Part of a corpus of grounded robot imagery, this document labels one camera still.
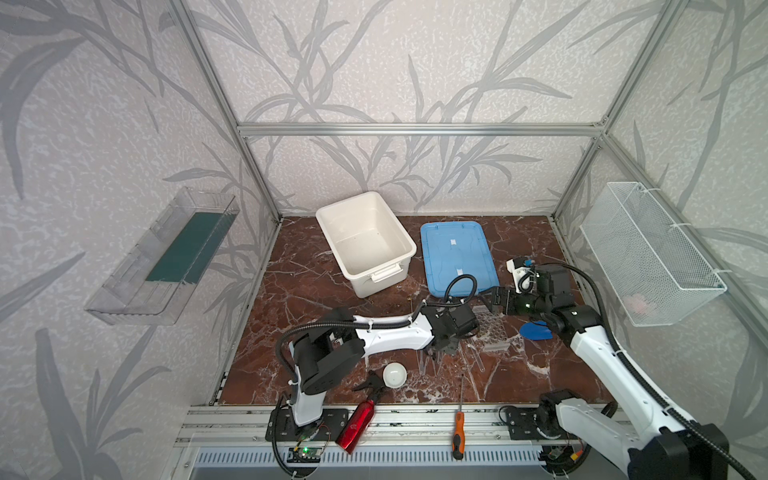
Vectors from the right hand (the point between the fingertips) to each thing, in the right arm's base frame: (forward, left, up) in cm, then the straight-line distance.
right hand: (491, 286), depth 81 cm
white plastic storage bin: (+29, +38, -15) cm, 50 cm away
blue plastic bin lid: (+24, +6, -15) cm, 29 cm away
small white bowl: (-19, +27, -15) cm, 36 cm away
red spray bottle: (-33, +37, -12) cm, 51 cm away
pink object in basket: (-8, -33, +5) cm, 34 cm away
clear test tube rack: (-7, -2, -16) cm, 17 cm away
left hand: (-9, +11, -12) cm, 19 cm away
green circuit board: (-37, +48, -16) cm, 63 cm away
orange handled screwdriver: (-34, +11, -12) cm, 38 cm away
